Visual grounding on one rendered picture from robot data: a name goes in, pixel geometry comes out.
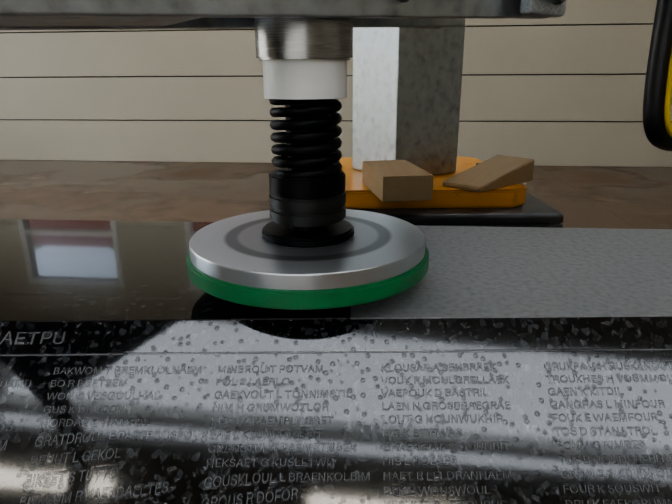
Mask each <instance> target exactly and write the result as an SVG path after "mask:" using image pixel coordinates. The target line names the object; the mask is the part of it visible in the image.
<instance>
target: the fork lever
mask: <svg viewBox="0 0 672 504"><path fill-rule="evenodd" d="M520 3H521V0H0V30H106V29H237V28H255V25H254V18H353V28H367V27H461V26H465V18H479V19H543V18H549V17H541V16H528V15H523V14H521V13H520Z"/></svg>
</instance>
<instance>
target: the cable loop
mask: <svg viewBox="0 0 672 504"><path fill-rule="evenodd" d="M671 95H672V0H657V5H656V11H655V17H654V24H653V30H652V36H651V42H650V49H649V56H648V63H647V70H646V78H645V86H644V96H643V126H644V130H645V134H646V137H647V139H648V140H649V142H650V143H651V144H652V145H653V146H655V147H657V148H659V149H661V150H665V151H672V125H671V118H670V107H671Z"/></svg>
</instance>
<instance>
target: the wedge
mask: <svg viewBox="0 0 672 504"><path fill-rule="evenodd" d="M534 161H535V160H534V159H528V158H520V157H512V156H504V155H496V156H494V157H492V158H490V159H488V160H486V161H484V162H482V163H480V164H478V165H475V166H473V167H471V168H469V169H467V170H465V171H463V172H461V173H459V174H457V175H455V176H453V177H451V178H449V179H447V180H445V181H443V184H442V185H443V186H447V187H452V188H458V189H463V190H468V191H474V192H479V193H480V192H484V191H489V190H493V189H498V188H502V187H507V186H511V185H516V184H520V183H525V182H529V181H532V180H533V170H534Z"/></svg>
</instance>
